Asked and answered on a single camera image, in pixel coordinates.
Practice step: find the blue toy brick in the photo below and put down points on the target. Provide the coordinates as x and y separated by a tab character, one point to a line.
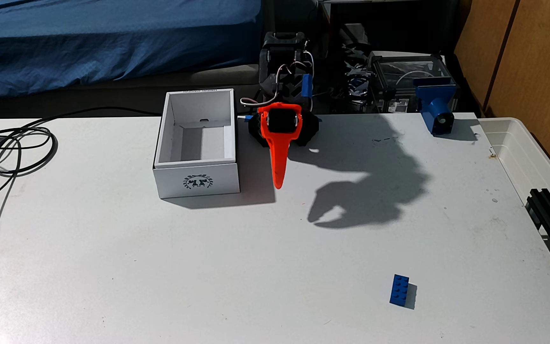
400	290

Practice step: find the white cardboard box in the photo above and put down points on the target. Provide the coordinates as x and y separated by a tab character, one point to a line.
198	184

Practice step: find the blue printed clamp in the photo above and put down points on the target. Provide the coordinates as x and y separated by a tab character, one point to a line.
435	102

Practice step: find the blue bed sheet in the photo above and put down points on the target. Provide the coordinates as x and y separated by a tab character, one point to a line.
89	38

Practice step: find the white plastic bin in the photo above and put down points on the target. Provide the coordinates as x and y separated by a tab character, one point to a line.
509	143

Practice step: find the wooden cabinet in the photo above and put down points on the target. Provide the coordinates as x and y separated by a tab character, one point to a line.
533	57

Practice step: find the clear enclosure with black frame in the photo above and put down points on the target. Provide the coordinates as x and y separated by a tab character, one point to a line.
399	71

